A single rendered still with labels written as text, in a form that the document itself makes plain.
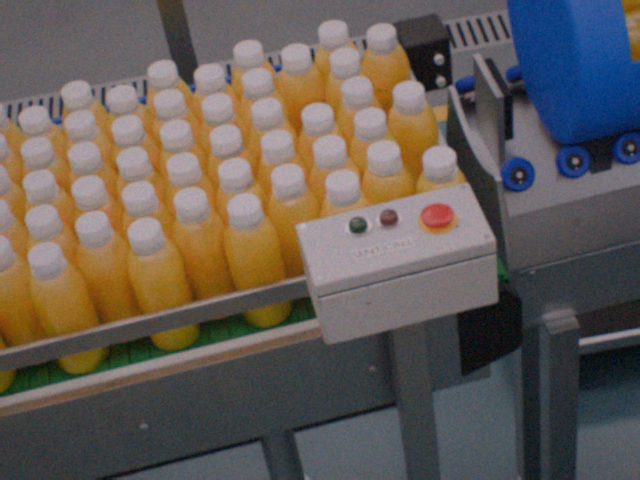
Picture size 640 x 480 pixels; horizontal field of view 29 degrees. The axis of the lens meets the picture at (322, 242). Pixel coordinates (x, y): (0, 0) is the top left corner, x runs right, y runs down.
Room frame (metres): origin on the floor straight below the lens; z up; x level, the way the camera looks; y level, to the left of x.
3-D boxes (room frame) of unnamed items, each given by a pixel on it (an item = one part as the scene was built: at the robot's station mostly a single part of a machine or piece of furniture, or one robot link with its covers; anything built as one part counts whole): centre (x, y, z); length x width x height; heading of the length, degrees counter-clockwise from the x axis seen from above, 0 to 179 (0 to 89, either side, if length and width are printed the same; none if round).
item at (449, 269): (0.97, -0.08, 1.05); 0.20 x 0.10 x 0.10; 95
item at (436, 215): (0.98, -0.13, 1.11); 0.04 x 0.04 x 0.01
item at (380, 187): (1.13, -0.09, 0.98); 0.07 x 0.07 x 0.17
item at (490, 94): (1.28, -0.26, 0.99); 0.10 x 0.02 x 0.12; 5
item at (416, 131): (1.24, -0.14, 0.98); 0.07 x 0.07 x 0.17
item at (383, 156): (1.13, -0.09, 1.07); 0.04 x 0.04 x 0.02
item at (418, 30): (1.48, -0.19, 0.95); 0.10 x 0.07 x 0.10; 5
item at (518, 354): (1.36, -0.32, 0.31); 0.06 x 0.06 x 0.63; 5
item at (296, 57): (1.36, -0.01, 1.07); 0.04 x 0.04 x 0.02
